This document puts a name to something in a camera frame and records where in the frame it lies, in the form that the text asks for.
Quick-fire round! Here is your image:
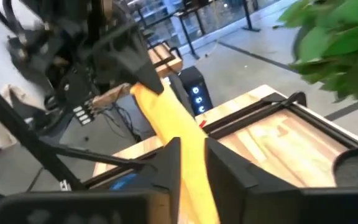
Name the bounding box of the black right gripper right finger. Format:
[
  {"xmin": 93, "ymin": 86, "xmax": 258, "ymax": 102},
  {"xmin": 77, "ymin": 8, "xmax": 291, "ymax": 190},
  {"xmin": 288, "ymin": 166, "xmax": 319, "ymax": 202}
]
[{"xmin": 204, "ymin": 138, "xmax": 305, "ymax": 224}]

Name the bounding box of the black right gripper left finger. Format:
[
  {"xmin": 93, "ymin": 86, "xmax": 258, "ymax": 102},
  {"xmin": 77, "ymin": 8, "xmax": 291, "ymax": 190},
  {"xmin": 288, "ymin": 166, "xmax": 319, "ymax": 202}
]
[{"xmin": 134, "ymin": 136, "xmax": 182, "ymax": 224}]

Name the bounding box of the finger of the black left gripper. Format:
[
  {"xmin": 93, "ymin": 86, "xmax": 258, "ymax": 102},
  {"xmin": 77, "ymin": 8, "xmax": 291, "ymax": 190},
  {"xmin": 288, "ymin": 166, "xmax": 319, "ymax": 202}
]
[
  {"xmin": 93, "ymin": 29, "xmax": 142, "ymax": 71},
  {"xmin": 116, "ymin": 46, "xmax": 165, "ymax": 95}
]

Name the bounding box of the orange microfiber towel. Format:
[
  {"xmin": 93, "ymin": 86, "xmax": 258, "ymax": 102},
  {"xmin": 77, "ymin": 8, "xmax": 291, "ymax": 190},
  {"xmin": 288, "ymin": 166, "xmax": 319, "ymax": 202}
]
[{"xmin": 129, "ymin": 81, "xmax": 221, "ymax": 224}]

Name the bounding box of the wooden bench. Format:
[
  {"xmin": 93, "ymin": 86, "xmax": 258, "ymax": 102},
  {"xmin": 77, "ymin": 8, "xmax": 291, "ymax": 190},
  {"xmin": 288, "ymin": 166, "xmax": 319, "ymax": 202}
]
[{"xmin": 147, "ymin": 41, "xmax": 184, "ymax": 79}]

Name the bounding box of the black computer tower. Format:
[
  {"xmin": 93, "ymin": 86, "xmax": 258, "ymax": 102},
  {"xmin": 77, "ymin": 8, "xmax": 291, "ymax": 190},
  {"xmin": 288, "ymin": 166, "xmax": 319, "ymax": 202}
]
[{"xmin": 178, "ymin": 65, "xmax": 214, "ymax": 117}]

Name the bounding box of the black metal desk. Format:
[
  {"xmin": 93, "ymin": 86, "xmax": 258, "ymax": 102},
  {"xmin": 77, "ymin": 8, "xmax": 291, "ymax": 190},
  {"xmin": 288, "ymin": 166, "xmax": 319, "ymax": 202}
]
[{"xmin": 134, "ymin": 0, "xmax": 261, "ymax": 60}]

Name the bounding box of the green plant in black pot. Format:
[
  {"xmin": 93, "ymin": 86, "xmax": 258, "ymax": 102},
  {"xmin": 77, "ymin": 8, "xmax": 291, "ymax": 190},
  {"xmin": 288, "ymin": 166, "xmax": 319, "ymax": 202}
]
[{"xmin": 277, "ymin": 0, "xmax": 358, "ymax": 188}]

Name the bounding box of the black cable bundle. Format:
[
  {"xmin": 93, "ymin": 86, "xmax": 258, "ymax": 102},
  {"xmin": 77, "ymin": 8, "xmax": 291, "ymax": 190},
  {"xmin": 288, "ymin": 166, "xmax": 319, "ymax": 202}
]
[{"xmin": 99, "ymin": 101, "xmax": 143, "ymax": 143}]

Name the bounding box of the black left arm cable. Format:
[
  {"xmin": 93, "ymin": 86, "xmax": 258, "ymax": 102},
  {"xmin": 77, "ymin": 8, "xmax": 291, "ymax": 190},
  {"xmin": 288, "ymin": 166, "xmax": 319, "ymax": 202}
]
[{"xmin": 0, "ymin": 0, "xmax": 24, "ymax": 35}]

